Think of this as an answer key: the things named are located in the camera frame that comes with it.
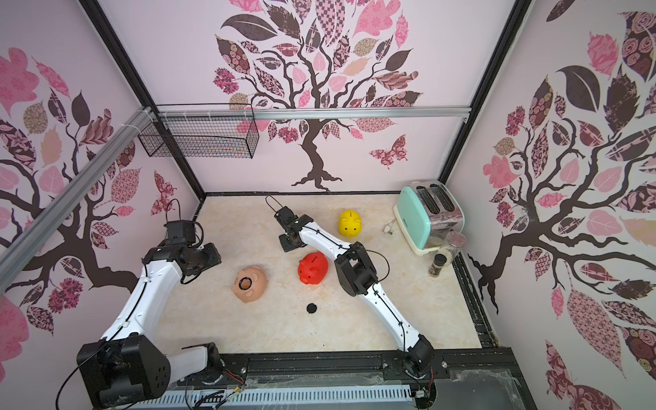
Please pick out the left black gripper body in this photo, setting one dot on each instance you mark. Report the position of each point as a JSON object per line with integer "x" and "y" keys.
{"x": 206, "y": 259}

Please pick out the red piggy bank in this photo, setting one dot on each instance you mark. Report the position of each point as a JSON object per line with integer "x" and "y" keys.
{"x": 313, "y": 268}

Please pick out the peach piggy bank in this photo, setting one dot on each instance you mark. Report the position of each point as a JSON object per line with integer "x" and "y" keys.
{"x": 250, "y": 284}

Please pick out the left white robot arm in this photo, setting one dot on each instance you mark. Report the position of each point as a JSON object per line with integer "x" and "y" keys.
{"x": 125, "y": 366}

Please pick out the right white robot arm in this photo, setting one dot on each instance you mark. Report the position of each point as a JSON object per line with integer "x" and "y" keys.
{"x": 358, "y": 277}

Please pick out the yellow piggy bank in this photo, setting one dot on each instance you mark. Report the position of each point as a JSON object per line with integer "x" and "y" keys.
{"x": 350, "y": 223}

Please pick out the mint green toaster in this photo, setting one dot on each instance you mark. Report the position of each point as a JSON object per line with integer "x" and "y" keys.
{"x": 427, "y": 212}

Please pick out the glass spice jar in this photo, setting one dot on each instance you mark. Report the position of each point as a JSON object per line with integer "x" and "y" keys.
{"x": 447, "y": 252}

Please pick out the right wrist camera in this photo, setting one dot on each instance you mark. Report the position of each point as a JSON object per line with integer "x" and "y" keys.
{"x": 286, "y": 218}

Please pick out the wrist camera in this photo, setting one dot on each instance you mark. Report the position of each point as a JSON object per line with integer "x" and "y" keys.
{"x": 286, "y": 218}
{"x": 182, "y": 232}

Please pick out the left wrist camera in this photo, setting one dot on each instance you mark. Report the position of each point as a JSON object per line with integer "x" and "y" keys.
{"x": 182, "y": 232}

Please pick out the black wire basket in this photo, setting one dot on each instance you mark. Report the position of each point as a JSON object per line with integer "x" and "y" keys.
{"x": 202, "y": 131}

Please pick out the white slotted cable duct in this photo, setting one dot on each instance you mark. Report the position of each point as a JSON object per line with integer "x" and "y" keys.
{"x": 285, "y": 398}

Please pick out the aluminium rail left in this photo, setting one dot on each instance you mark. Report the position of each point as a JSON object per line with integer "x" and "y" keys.
{"x": 16, "y": 257}

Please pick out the aluminium rail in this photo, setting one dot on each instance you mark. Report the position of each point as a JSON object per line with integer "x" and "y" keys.
{"x": 16, "y": 257}
{"x": 359, "y": 113}

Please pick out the aluminium rail back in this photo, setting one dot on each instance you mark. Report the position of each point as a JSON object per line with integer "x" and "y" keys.
{"x": 359, "y": 113}

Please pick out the black base frame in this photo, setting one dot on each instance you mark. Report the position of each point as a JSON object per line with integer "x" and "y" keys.
{"x": 458, "y": 379}

